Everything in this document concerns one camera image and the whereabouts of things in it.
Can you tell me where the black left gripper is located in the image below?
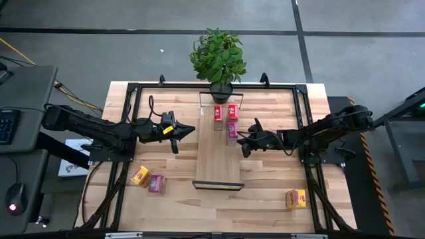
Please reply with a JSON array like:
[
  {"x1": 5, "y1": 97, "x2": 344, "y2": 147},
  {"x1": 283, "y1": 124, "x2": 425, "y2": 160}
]
[{"x1": 153, "y1": 111, "x2": 196, "y2": 155}]

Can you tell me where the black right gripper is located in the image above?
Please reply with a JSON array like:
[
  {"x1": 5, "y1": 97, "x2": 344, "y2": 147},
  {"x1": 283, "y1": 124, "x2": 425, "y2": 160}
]
[{"x1": 236, "y1": 118, "x2": 285, "y2": 159}]

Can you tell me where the pink cereal box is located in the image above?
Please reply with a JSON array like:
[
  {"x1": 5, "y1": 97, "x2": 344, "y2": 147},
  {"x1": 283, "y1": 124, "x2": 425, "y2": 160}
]
[
  {"x1": 147, "y1": 173, "x2": 167, "y2": 195},
  {"x1": 226, "y1": 121, "x2": 240, "y2": 147}
]

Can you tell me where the red Froot Loops cereal box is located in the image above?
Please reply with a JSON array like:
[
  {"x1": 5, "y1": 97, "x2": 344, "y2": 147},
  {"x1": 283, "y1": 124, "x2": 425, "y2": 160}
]
[
  {"x1": 227, "y1": 104, "x2": 240, "y2": 123},
  {"x1": 213, "y1": 105, "x2": 224, "y2": 131}
]

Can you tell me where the yellow cereal box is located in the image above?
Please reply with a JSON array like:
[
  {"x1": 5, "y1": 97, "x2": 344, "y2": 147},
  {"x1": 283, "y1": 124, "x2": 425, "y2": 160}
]
[
  {"x1": 129, "y1": 165, "x2": 153, "y2": 189},
  {"x1": 285, "y1": 188, "x2": 307, "y2": 211}
]

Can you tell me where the black plant pot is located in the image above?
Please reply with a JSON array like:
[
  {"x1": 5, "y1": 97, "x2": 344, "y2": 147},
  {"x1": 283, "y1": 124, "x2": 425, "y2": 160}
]
[{"x1": 209, "y1": 82, "x2": 234, "y2": 105}]

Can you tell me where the green leafy plant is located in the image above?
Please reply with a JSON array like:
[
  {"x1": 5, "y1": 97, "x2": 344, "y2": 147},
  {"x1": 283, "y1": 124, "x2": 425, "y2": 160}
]
[{"x1": 189, "y1": 27, "x2": 248, "y2": 86}]

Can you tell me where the white printed box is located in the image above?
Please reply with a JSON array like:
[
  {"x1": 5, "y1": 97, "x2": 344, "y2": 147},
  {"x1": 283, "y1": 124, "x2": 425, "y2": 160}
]
[{"x1": 58, "y1": 138, "x2": 94, "y2": 178}]

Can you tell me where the black desk support beam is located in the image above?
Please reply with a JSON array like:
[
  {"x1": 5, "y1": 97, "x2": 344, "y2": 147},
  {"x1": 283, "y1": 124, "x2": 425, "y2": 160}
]
[{"x1": 35, "y1": 131, "x2": 91, "y2": 171}]

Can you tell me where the black mat with hazard stripe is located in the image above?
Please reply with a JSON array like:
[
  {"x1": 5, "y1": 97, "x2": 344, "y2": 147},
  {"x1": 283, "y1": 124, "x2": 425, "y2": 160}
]
[{"x1": 327, "y1": 95, "x2": 396, "y2": 237}]

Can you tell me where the grey desk with mouse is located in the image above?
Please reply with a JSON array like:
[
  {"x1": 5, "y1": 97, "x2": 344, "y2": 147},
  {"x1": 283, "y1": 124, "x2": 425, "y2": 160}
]
[{"x1": 0, "y1": 149, "x2": 49, "y2": 235}]

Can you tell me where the grey desk with keyboard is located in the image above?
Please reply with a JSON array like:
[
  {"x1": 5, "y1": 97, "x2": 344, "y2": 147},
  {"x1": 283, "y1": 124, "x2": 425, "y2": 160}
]
[{"x1": 0, "y1": 65, "x2": 58, "y2": 154}]

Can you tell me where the grey metal stand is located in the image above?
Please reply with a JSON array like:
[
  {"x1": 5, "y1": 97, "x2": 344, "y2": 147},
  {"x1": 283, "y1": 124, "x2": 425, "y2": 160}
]
[{"x1": 370, "y1": 86, "x2": 425, "y2": 193}]

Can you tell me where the black keyboard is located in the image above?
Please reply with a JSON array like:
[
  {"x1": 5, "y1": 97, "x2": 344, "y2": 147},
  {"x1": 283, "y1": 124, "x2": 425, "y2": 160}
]
[{"x1": 0, "y1": 108, "x2": 21, "y2": 146}]

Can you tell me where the black computer mouse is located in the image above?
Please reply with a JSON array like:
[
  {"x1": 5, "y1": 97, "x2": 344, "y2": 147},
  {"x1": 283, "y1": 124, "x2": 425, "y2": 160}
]
[{"x1": 5, "y1": 182, "x2": 29, "y2": 216}]

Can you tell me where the black device with green light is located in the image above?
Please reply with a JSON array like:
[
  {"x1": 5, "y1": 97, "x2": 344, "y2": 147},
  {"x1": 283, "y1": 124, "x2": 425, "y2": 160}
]
[{"x1": 411, "y1": 101, "x2": 425, "y2": 117}]

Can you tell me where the black desk device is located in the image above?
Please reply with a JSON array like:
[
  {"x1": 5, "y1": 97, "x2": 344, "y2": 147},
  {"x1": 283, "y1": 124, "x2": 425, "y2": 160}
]
[{"x1": 0, "y1": 62, "x2": 14, "y2": 86}]

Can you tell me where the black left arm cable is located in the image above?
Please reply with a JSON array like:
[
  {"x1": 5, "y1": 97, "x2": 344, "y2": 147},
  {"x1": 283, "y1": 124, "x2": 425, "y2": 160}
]
[{"x1": 147, "y1": 95, "x2": 164, "y2": 118}]

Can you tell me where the black aluminium rig frame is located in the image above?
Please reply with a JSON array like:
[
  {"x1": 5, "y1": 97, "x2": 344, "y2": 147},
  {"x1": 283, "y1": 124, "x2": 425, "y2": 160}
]
[{"x1": 75, "y1": 82, "x2": 355, "y2": 233}]

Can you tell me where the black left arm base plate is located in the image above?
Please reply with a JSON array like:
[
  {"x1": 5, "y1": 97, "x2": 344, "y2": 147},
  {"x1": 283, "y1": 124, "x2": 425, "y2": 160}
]
[{"x1": 86, "y1": 143, "x2": 136, "y2": 163}]

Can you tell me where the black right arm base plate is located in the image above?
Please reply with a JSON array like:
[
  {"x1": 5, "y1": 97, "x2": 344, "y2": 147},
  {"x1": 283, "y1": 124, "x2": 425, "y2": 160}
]
[{"x1": 297, "y1": 136, "x2": 347, "y2": 164}]

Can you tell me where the silver metal bracket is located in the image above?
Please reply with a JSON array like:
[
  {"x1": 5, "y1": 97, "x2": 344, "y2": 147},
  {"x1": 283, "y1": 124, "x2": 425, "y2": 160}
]
[
  {"x1": 104, "y1": 232, "x2": 143, "y2": 239},
  {"x1": 290, "y1": 233, "x2": 329, "y2": 239}
]

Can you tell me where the black floor cable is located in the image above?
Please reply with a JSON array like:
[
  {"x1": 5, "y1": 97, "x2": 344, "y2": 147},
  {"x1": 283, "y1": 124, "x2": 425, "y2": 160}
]
[{"x1": 52, "y1": 79, "x2": 104, "y2": 114}]

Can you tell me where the yellow floor cable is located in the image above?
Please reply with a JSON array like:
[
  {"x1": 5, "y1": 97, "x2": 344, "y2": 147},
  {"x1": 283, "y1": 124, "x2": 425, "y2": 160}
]
[{"x1": 0, "y1": 37, "x2": 104, "y2": 112}]

